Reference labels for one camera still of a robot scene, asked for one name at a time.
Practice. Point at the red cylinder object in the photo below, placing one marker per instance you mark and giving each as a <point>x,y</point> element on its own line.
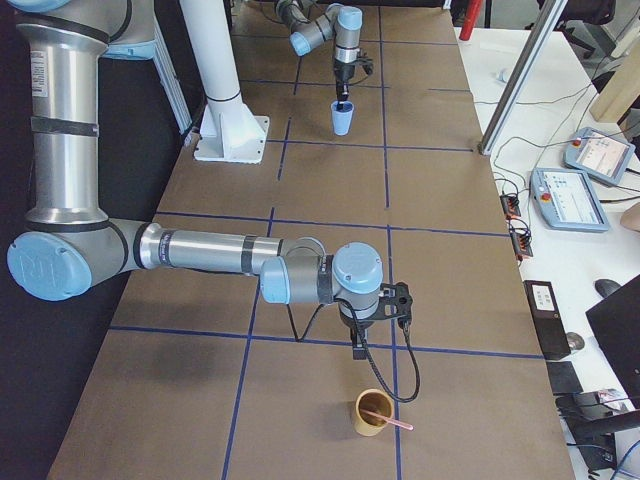
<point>471,15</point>

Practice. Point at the teach pendant tablet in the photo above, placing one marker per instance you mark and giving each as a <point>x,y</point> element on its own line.
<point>567,201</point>
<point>602,156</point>

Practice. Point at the aluminium frame post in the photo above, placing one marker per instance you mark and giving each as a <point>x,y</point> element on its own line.
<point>538,36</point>

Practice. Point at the near teach pendant tablet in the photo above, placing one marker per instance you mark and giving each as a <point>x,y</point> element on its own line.
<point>567,201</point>

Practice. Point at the black computer mouse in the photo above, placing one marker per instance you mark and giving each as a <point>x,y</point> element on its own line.
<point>606,287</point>

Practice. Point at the left orange connector block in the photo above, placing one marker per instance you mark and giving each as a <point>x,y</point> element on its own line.
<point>510,205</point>

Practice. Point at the tan wooden cup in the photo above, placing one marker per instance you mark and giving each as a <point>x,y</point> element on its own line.
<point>368,407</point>

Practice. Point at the white support pillar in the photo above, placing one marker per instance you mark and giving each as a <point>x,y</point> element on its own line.
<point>229,131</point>

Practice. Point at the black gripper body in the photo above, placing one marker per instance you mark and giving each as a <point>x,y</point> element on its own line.
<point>344,73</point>
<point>361,328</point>

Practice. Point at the far teach pendant tablet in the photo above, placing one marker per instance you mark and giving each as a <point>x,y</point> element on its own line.
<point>602,156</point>

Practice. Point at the blue ribbed plastic cup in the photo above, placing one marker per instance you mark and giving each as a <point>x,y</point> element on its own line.
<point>341,116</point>

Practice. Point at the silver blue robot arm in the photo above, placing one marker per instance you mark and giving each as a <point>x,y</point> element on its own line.
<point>340,23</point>
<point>138,148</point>

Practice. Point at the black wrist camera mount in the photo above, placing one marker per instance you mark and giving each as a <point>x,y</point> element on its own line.
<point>394,303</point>

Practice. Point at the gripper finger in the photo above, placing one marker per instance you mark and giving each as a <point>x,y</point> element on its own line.
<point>358,350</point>

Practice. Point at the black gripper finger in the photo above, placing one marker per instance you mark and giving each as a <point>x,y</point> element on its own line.
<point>342,95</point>

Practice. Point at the black power box with label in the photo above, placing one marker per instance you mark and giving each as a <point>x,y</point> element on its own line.
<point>546,318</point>

